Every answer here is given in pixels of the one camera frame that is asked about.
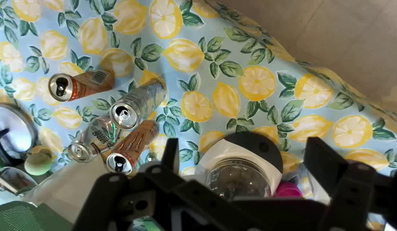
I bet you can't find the white coffee maker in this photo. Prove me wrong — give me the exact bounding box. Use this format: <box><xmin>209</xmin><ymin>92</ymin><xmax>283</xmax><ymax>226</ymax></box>
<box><xmin>194</xmin><ymin>133</ymin><xmax>283</xmax><ymax>198</ymax></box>

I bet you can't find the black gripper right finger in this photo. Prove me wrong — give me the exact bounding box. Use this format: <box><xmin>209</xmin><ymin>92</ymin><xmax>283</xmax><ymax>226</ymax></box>
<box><xmin>304</xmin><ymin>138</ymin><xmax>397</xmax><ymax>231</ymax></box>

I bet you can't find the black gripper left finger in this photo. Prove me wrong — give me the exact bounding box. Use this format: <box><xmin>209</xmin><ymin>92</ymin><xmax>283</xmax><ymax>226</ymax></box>
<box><xmin>74</xmin><ymin>139</ymin><xmax>216</xmax><ymax>231</ymax></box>

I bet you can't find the lemon print tablecloth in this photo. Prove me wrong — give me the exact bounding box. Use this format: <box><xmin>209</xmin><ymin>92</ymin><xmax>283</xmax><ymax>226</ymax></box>
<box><xmin>0</xmin><ymin>0</ymin><xmax>397</xmax><ymax>176</ymax></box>

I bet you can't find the pink bottle cap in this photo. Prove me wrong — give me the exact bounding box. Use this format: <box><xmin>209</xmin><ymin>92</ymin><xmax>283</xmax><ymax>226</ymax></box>
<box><xmin>274</xmin><ymin>183</ymin><xmax>302</xmax><ymax>198</ymax></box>

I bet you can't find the pale green round ball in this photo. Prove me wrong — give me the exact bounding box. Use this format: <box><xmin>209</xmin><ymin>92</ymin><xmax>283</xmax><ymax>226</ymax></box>
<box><xmin>25</xmin><ymin>149</ymin><xmax>53</xmax><ymax>176</ymax></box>

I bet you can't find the glass coffee carafe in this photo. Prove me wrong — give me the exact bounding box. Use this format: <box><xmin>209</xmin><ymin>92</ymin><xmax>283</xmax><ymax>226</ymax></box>
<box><xmin>206</xmin><ymin>158</ymin><xmax>272</xmax><ymax>202</ymax></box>

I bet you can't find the clear silver can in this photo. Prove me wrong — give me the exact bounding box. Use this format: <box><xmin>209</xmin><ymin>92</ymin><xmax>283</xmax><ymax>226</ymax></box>
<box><xmin>67</xmin><ymin>115</ymin><xmax>119</xmax><ymax>163</ymax></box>

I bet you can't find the brown orange can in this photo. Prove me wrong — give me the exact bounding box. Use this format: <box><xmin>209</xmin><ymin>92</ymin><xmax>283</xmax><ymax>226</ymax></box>
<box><xmin>106</xmin><ymin>121</ymin><xmax>159</xmax><ymax>175</ymax></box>

